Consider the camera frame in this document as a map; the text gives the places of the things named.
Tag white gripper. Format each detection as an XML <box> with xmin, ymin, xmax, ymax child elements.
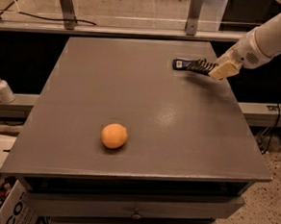
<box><xmin>209</xmin><ymin>29</ymin><xmax>271</xmax><ymax>80</ymax></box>

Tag black chocolate rxbar wrapper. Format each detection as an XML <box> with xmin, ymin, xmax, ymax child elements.
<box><xmin>187</xmin><ymin>59</ymin><xmax>217</xmax><ymax>75</ymax></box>

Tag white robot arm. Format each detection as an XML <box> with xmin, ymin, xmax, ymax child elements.
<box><xmin>209</xmin><ymin>13</ymin><xmax>281</xmax><ymax>80</ymax></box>

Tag blue blueberry rxbar wrapper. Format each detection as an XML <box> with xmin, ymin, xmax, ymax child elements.
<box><xmin>172</xmin><ymin>58</ymin><xmax>202</xmax><ymax>71</ymax></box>

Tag grey drawer cabinet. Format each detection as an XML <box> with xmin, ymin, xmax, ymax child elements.
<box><xmin>1</xmin><ymin>37</ymin><xmax>271</xmax><ymax>224</ymax></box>

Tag orange fruit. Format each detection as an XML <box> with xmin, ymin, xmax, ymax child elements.
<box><xmin>101</xmin><ymin>124</ymin><xmax>127</xmax><ymax>149</ymax></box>

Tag white pump dispenser bottle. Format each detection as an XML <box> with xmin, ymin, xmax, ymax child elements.
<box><xmin>0</xmin><ymin>78</ymin><xmax>15</xmax><ymax>104</ymax></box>

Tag white cardboard box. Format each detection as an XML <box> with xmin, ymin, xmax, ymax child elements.
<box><xmin>0</xmin><ymin>181</ymin><xmax>38</xmax><ymax>224</ymax></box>

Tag metal railing frame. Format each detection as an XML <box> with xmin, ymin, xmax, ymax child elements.
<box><xmin>0</xmin><ymin>0</ymin><xmax>281</xmax><ymax>52</ymax></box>

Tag black cable behind table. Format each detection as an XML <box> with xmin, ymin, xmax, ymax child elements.
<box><xmin>0</xmin><ymin>0</ymin><xmax>99</xmax><ymax>27</ymax></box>

